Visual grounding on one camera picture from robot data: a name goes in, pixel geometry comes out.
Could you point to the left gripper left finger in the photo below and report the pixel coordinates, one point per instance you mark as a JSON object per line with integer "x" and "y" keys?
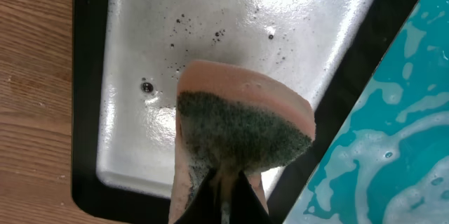
{"x": 205, "y": 208}

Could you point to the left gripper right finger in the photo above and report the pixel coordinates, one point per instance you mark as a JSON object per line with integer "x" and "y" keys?
{"x": 246, "y": 208}

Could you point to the green and pink sponge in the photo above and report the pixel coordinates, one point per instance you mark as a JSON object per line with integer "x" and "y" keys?
{"x": 232, "y": 119}

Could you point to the teal plastic serving tray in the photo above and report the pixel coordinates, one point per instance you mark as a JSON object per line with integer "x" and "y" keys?
{"x": 389, "y": 161}

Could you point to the black tray with soapy water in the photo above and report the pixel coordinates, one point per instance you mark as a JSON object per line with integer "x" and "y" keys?
{"x": 129, "y": 54}

